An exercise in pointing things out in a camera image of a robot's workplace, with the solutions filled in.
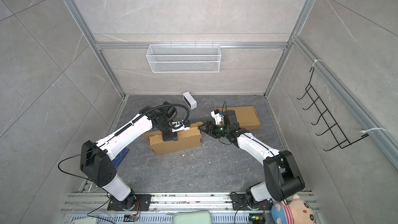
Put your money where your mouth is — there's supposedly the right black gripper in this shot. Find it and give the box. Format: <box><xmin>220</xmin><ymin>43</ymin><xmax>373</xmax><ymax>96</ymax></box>
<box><xmin>198</xmin><ymin>121</ymin><xmax>231</xmax><ymax>138</ymax></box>

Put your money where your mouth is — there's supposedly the cardboard sheet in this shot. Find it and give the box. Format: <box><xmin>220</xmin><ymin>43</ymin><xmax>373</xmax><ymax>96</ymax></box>
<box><xmin>141</xmin><ymin>122</ymin><xmax>203</xmax><ymax>155</ymax></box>

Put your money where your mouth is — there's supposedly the cardboard box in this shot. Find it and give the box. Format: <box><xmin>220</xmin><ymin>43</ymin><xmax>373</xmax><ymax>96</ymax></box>
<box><xmin>227</xmin><ymin>106</ymin><xmax>261</xmax><ymax>131</ymax></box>

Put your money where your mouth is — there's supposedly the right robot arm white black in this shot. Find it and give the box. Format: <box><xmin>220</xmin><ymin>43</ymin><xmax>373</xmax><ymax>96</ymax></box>
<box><xmin>199</xmin><ymin>110</ymin><xmax>305</xmax><ymax>207</ymax></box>

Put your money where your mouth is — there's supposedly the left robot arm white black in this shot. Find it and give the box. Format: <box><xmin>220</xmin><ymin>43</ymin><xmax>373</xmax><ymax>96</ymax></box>
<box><xmin>80</xmin><ymin>102</ymin><xmax>191</xmax><ymax>211</ymax></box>

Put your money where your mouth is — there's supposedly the pale green box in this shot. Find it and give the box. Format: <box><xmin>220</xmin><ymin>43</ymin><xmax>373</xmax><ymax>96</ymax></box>
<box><xmin>173</xmin><ymin>211</ymin><xmax>212</xmax><ymax>224</ymax></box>

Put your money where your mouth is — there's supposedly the white digital clock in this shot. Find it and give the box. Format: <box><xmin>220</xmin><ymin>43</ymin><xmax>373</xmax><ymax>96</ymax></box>
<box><xmin>182</xmin><ymin>91</ymin><xmax>198</xmax><ymax>110</ymax></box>

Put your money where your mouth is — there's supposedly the blue book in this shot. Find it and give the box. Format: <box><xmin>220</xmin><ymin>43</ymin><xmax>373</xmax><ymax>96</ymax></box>
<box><xmin>112</xmin><ymin>148</ymin><xmax>130</xmax><ymax>168</ymax></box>

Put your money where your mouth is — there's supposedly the pink plush pig toy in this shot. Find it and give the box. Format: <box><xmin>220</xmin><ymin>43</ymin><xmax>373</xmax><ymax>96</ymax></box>
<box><xmin>271</xmin><ymin>195</ymin><xmax>317</xmax><ymax>224</ymax></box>

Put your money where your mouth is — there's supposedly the white wire mesh basket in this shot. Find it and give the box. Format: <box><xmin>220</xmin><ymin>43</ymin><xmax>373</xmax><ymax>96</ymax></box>
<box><xmin>146</xmin><ymin>44</ymin><xmax>222</xmax><ymax>73</ymax></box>

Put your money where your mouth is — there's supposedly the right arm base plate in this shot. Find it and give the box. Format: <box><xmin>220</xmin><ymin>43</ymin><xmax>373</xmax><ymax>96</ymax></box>
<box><xmin>229</xmin><ymin>192</ymin><xmax>273</xmax><ymax>211</ymax></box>

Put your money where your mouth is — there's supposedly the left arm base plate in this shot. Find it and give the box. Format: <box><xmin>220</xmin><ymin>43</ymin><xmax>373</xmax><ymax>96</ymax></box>
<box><xmin>107</xmin><ymin>194</ymin><xmax>152</xmax><ymax>211</ymax></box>

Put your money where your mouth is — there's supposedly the aluminium rail base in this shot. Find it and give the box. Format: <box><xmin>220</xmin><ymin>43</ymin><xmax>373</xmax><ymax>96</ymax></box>
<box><xmin>58</xmin><ymin>191</ymin><xmax>325</xmax><ymax>224</ymax></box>

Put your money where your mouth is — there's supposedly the black wire hook rack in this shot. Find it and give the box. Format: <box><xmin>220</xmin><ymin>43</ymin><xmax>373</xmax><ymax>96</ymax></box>
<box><xmin>296</xmin><ymin>67</ymin><xmax>369</xmax><ymax>152</ymax></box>

